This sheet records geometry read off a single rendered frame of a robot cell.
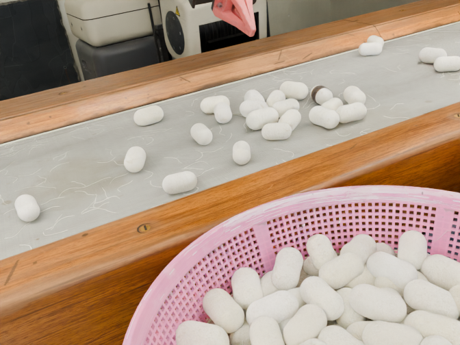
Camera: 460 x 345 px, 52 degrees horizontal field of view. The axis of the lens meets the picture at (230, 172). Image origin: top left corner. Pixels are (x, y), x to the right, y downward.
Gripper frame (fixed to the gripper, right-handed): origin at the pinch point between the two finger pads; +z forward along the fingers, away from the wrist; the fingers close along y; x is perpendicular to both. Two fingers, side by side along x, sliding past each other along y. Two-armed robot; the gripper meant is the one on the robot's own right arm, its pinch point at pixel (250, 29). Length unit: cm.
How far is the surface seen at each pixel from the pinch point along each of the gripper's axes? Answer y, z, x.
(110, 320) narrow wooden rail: -28.9, 31.2, -14.3
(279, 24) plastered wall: 119, -121, 164
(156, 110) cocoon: -16.1, 7.7, 1.4
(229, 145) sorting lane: -12.0, 17.6, -5.0
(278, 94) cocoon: -2.9, 12.4, -3.1
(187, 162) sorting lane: -17.2, 18.2, -5.5
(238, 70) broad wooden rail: -0.6, 1.2, 7.5
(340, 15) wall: 160, -115, 161
